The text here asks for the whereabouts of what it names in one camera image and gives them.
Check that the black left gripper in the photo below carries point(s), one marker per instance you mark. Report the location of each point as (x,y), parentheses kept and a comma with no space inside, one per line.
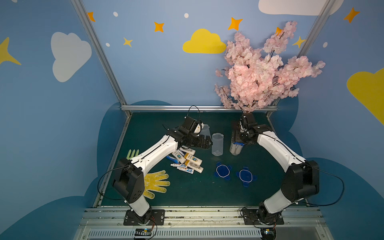
(197,140)

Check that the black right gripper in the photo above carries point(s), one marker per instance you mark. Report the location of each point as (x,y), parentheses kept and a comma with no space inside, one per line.
(238,137)

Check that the clear blue-lid container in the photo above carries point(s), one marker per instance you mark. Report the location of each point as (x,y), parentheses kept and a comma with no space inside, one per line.
(218,144)
(236,148)
(205,131)

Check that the white orange-cap lotion bottle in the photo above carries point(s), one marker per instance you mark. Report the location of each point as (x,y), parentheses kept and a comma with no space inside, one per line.
(187,151)

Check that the small white toothpaste tube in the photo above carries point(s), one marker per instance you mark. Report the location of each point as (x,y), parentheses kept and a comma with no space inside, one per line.
(186,170)

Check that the blue travel toothbrush case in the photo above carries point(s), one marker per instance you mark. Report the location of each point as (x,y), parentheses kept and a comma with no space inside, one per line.
(174,160)

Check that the blue container lid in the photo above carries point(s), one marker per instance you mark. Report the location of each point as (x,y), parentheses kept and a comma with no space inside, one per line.
(246,176)
(223,171)

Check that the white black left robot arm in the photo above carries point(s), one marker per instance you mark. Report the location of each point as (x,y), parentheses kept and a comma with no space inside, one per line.
(129,176)

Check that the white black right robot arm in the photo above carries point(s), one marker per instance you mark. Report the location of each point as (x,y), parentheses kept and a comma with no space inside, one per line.
(301,180)

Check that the pink artificial blossom tree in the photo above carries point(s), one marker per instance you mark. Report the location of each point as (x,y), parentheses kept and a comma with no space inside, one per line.
(259,76)

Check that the yellow white work glove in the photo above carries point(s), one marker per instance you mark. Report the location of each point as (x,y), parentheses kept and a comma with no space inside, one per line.
(156,182)

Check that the green plastic garden fork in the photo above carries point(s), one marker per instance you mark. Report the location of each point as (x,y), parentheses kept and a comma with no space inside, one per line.
(132,153)

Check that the right small circuit board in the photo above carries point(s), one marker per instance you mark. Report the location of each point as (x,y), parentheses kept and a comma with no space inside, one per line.
(268,234)

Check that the small circuit board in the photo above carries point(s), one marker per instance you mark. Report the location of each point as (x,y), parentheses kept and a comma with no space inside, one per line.
(268,234)
(145,233)

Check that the left small circuit board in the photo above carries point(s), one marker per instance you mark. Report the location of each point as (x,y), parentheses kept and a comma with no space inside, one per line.
(145,233)

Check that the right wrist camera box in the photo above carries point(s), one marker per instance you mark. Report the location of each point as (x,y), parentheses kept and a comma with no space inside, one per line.
(247,122)

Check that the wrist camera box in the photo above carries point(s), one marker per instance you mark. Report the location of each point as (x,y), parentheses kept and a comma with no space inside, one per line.
(191,126)
(247,122)

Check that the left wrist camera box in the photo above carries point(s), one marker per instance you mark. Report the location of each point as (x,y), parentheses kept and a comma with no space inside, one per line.
(191,126)

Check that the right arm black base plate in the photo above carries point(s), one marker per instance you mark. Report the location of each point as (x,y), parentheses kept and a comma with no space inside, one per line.
(249,217)

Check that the horizontal aluminium back rail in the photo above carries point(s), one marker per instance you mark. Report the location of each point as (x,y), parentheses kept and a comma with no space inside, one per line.
(171,108)

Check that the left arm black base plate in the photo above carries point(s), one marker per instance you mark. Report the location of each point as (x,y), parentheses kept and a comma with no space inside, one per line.
(156,217)

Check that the right aluminium corner post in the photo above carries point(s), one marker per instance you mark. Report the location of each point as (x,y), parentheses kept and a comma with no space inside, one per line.
(316,28)

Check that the aluminium corner post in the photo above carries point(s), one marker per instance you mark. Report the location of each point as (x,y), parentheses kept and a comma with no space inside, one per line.
(316,28)
(88,26)

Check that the front aluminium rail frame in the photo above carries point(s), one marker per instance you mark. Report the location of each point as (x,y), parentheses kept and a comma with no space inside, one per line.
(202,223)

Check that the left aluminium corner post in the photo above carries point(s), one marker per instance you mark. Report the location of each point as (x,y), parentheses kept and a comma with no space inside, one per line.
(88,26)

